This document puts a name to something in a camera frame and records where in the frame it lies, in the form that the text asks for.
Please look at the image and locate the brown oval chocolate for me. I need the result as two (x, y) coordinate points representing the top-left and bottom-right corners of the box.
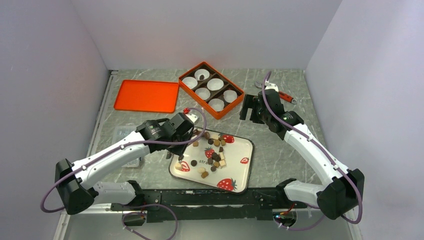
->
(203, 131), (211, 140)

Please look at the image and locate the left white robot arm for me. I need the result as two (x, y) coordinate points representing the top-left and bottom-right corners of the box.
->
(55, 113), (198, 215)

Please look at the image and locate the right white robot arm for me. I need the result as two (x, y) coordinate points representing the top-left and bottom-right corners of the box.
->
(239, 89), (365, 224)

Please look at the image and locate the dark round chocolate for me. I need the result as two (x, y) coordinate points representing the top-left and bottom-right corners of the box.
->
(190, 160), (198, 167)

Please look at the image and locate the white swirl chocolate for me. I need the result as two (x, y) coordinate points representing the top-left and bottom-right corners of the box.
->
(197, 167), (206, 174)

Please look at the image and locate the orange chocolate box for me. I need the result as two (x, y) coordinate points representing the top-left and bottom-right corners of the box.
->
(178, 61), (245, 120)

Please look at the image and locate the caramel chocolate piece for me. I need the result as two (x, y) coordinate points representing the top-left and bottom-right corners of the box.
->
(200, 171), (209, 179)

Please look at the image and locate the tan fluted chocolate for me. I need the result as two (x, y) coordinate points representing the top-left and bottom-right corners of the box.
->
(213, 139), (221, 147)

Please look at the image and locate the white paper cup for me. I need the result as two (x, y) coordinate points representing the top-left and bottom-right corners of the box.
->
(208, 98), (225, 112)
(194, 68), (210, 81)
(206, 78), (224, 91)
(223, 90), (238, 103)
(195, 87), (211, 101)
(182, 76), (198, 90)

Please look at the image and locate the orange box lid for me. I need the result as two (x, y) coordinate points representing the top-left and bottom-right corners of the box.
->
(113, 79), (179, 114)

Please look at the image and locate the white strawberry tray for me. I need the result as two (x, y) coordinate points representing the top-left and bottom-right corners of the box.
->
(168, 129), (255, 194)

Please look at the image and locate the clear plastic screw box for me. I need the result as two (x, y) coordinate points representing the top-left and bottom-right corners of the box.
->
(112, 125), (144, 169)

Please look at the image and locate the red handled wrench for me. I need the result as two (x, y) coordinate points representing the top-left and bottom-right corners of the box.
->
(254, 81), (297, 104)

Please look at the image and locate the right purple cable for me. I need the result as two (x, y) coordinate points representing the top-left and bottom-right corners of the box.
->
(261, 71), (364, 225)

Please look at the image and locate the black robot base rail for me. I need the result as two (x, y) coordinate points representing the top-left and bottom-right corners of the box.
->
(110, 180), (309, 223)

